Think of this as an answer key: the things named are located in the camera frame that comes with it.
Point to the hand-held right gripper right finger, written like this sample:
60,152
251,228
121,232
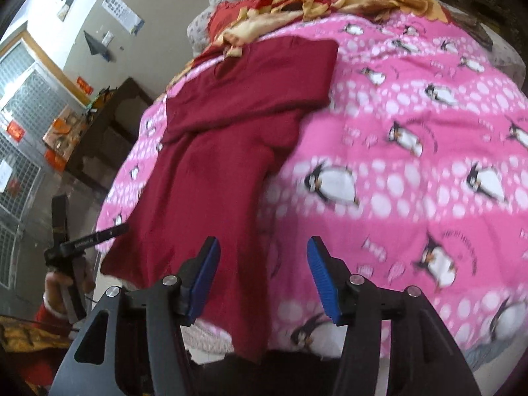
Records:
324,280

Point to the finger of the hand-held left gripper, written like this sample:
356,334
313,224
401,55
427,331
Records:
113,231

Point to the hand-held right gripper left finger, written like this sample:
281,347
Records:
204,280

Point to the dark red knit garment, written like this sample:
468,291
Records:
214,132

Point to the person's left forearm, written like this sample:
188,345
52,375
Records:
51,315

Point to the person's left hand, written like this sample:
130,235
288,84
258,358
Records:
55,291

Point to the grey woven bed mat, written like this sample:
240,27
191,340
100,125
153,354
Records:
210,338

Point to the white paper sheet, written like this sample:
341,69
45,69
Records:
4,176

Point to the person's yellow patterned clothing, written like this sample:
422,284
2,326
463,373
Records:
24,334

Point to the pink penguin print blanket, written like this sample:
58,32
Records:
371,173

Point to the red paper decoration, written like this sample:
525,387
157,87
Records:
85,84
15,128

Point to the dark wooden table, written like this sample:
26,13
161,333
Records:
123,103

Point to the metal grille door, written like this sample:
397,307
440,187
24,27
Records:
24,90

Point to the grey bedsheet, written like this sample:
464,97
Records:
486,354

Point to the yellow and red patterned blanket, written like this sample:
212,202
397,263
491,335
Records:
371,4

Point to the black wall hanging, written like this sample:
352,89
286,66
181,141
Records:
97,45

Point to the white wall switch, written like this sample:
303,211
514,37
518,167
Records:
107,38

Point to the white wall calendar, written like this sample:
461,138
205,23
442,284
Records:
123,13

